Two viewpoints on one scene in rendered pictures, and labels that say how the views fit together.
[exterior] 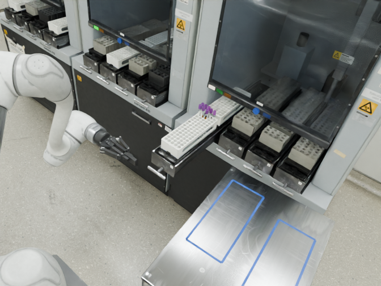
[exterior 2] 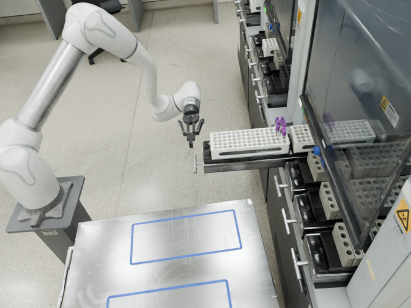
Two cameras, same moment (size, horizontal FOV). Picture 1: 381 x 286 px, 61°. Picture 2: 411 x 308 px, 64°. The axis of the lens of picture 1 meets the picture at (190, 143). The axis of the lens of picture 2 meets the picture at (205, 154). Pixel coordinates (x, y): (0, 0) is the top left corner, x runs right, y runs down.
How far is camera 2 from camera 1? 0.89 m
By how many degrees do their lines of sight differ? 43
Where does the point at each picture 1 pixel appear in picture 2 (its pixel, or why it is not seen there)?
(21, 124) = (218, 88)
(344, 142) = (376, 256)
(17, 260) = (13, 151)
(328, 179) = (357, 298)
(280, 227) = (216, 288)
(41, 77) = (90, 31)
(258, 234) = (188, 273)
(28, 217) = (164, 157)
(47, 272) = (20, 170)
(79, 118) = (186, 88)
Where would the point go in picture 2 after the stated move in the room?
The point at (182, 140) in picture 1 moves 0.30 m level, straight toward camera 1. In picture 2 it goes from (227, 144) to (159, 184)
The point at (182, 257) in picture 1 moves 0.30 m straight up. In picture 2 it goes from (114, 234) to (80, 176)
